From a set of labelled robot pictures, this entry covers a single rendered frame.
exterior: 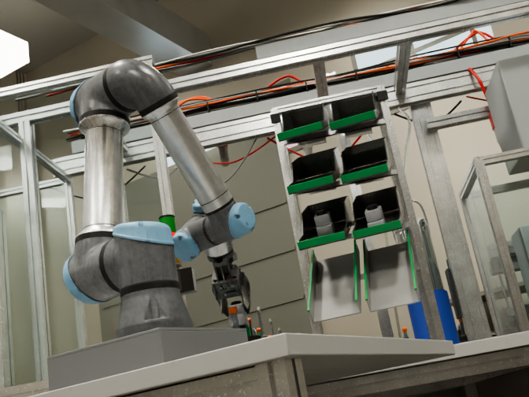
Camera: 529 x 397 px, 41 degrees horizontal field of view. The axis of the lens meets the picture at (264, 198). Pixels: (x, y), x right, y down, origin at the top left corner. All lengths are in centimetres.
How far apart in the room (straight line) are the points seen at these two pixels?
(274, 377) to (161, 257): 52
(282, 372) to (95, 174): 80
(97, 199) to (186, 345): 41
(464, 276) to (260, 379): 220
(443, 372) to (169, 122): 83
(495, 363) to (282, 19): 590
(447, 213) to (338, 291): 128
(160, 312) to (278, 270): 524
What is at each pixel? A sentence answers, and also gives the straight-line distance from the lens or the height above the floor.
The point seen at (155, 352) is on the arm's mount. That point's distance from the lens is 130.
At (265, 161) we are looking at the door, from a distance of 685.
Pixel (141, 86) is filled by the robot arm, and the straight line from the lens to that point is 161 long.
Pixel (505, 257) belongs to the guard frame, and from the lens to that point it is 263.
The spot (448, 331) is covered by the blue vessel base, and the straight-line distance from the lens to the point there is 271.
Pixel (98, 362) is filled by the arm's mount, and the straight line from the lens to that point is 139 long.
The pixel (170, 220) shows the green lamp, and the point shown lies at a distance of 220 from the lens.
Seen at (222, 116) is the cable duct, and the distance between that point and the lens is 329.
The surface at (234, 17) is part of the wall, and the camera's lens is 766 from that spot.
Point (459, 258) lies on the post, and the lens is 311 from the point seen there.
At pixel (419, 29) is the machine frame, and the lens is 285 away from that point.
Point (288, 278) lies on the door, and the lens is 652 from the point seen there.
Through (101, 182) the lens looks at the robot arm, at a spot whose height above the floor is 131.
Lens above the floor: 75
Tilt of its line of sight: 18 degrees up
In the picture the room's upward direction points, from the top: 10 degrees counter-clockwise
